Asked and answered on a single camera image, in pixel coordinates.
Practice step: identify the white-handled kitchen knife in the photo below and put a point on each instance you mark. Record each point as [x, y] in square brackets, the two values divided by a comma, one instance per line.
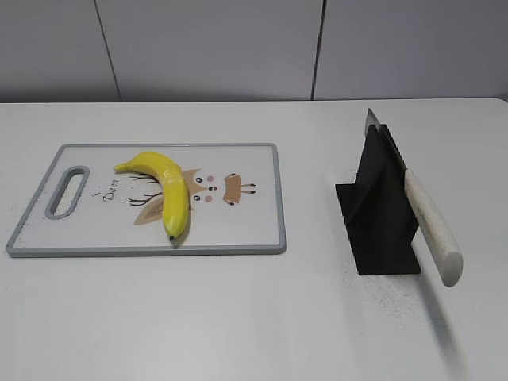
[442, 245]

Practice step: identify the yellow plastic banana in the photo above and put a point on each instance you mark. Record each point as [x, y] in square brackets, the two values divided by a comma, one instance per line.
[175, 193]

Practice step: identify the white grey-rimmed cutting board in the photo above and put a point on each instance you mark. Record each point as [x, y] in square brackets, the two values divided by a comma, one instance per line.
[84, 208]

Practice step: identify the black knife stand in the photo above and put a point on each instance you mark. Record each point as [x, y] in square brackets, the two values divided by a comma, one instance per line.
[377, 214]

